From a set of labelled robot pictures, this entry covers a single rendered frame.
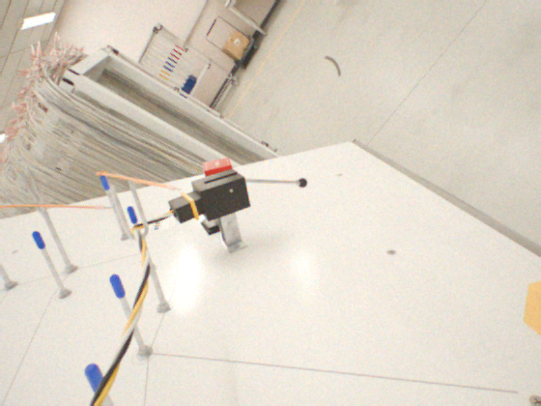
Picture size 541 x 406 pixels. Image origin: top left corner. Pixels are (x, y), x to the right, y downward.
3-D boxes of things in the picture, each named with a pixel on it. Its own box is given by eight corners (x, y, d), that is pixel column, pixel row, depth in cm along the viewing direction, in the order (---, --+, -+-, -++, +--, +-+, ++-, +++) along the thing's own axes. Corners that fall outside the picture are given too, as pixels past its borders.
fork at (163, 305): (172, 299, 41) (130, 176, 35) (176, 308, 39) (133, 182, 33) (154, 306, 40) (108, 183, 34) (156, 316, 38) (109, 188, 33)
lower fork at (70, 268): (66, 268, 50) (18, 167, 45) (79, 264, 51) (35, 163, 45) (61, 276, 49) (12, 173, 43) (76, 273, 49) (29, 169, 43)
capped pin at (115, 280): (133, 354, 34) (100, 275, 31) (149, 344, 35) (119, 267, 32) (139, 363, 33) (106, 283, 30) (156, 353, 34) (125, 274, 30)
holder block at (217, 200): (251, 207, 46) (244, 177, 45) (208, 222, 45) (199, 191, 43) (239, 196, 50) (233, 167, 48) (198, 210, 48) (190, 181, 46)
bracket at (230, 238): (247, 246, 48) (240, 212, 46) (230, 253, 47) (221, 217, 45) (235, 232, 52) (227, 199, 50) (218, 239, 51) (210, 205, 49)
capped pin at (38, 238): (64, 290, 46) (34, 227, 42) (74, 290, 45) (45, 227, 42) (55, 299, 44) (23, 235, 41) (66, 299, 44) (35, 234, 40)
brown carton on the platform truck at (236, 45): (245, 43, 764) (230, 32, 751) (251, 41, 713) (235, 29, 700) (235, 61, 768) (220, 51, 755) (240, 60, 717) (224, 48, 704)
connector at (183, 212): (216, 208, 45) (212, 193, 44) (178, 224, 43) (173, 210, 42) (207, 201, 48) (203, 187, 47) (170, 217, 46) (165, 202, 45)
